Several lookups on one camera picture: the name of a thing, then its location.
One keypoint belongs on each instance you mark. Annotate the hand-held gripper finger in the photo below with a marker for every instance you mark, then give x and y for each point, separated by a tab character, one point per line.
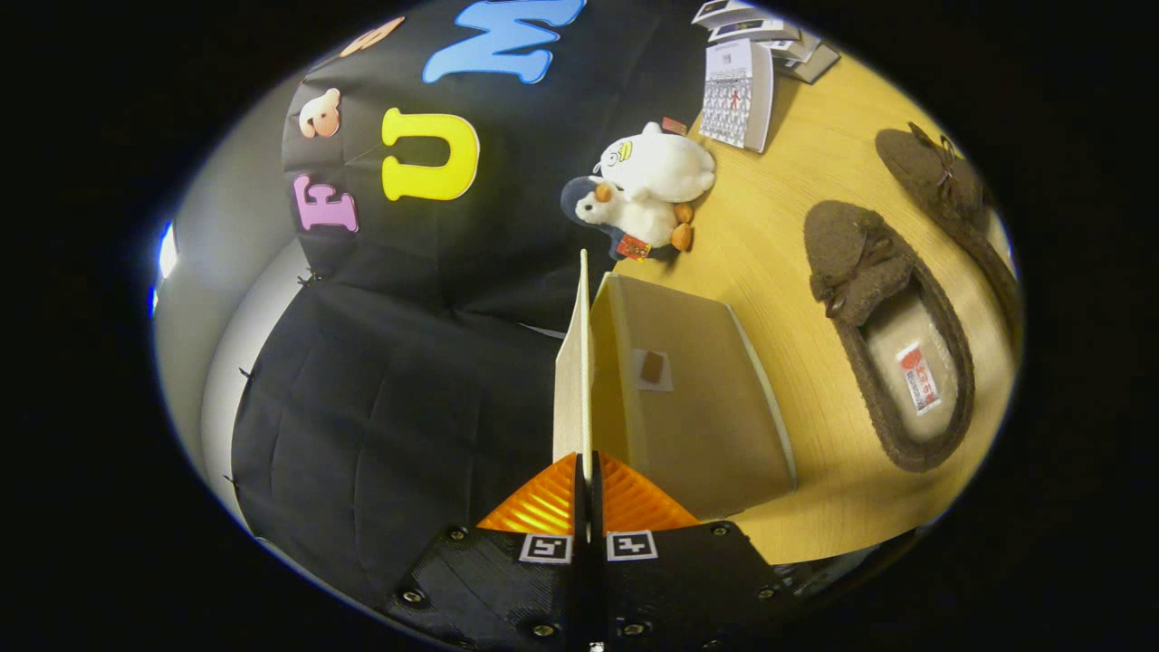
599	516
581	516

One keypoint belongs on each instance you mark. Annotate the beige fabric storage box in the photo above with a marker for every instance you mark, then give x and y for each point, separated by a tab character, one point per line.
688	417

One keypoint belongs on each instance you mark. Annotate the brown fuzzy shoe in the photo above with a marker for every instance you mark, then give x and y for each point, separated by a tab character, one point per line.
924	167
851	244

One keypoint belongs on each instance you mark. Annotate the grey white penguin plush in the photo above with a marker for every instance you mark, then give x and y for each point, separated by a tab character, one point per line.
634	222

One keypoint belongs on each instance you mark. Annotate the white duck plush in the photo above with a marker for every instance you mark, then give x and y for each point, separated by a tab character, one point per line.
661	167

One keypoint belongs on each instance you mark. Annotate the patterned cover book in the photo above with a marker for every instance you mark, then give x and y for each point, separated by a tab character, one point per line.
738	95

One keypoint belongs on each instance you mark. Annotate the dark grey book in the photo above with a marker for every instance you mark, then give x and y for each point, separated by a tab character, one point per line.
819	63

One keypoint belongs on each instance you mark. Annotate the thin white book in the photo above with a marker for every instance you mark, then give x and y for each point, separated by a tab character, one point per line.
797	50

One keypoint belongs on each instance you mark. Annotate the white book blue picture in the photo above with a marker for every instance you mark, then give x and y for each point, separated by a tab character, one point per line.
756	30

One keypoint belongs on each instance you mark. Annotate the white book dark picture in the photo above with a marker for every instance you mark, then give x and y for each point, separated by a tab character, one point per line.
724	11

